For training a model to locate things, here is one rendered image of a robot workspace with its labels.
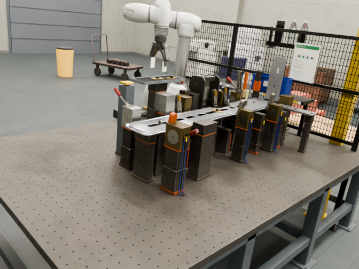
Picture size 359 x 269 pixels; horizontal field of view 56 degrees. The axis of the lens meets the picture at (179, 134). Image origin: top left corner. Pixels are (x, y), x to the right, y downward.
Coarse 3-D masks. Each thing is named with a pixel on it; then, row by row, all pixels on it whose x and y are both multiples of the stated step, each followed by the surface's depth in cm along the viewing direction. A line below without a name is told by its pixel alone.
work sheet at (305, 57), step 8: (296, 48) 281; (304, 48) 277; (312, 48) 273; (320, 48) 269; (296, 56) 283; (304, 56) 278; (312, 56) 274; (296, 64) 284; (304, 64) 280; (312, 64) 275; (296, 72) 285; (304, 72) 281; (312, 72) 277; (296, 80) 286; (304, 80) 282; (312, 80) 278
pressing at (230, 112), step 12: (204, 108) 224; (216, 108) 228; (228, 108) 232; (252, 108) 239; (264, 108) 246; (144, 120) 186; (156, 120) 189; (192, 120) 196; (144, 132) 168; (156, 132) 170
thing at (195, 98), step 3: (192, 93) 227; (195, 93) 228; (198, 93) 229; (192, 96) 225; (195, 96) 226; (198, 96) 228; (192, 99) 226; (195, 99) 227; (198, 99) 229; (192, 102) 226; (195, 102) 228; (198, 102) 231; (192, 105) 227; (195, 105) 229; (192, 108) 228; (195, 108) 230
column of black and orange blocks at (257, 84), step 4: (256, 72) 281; (260, 72) 279; (256, 76) 282; (260, 76) 281; (256, 80) 283; (260, 80) 282; (256, 84) 283; (260, 84) 284; (256, 88) 284; (256, 92) 285; (252, 96) 288; (256, 96) 286
